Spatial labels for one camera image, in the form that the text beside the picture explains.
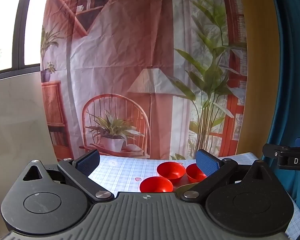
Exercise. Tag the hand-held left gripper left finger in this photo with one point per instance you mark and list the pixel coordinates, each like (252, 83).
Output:
(88, 163)

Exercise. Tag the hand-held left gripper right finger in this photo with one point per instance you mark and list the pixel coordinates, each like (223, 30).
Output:
(207, 164)

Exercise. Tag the red plastic bowl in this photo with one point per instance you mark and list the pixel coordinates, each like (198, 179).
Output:
(193, 173)
(170, 172)
(156, 185)

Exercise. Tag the olive green plate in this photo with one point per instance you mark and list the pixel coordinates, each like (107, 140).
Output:
(183, 188)

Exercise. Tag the blue checked tablecloth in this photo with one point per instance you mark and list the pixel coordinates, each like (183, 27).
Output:
(125, 171)

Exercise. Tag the teal blue curtain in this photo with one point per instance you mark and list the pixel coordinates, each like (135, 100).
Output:
(293, 62)

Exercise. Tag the printed room scene backdrop cloth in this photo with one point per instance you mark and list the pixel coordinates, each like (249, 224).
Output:
(130, 62)

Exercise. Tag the dark window frame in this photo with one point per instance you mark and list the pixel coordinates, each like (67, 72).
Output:
(21, 30)

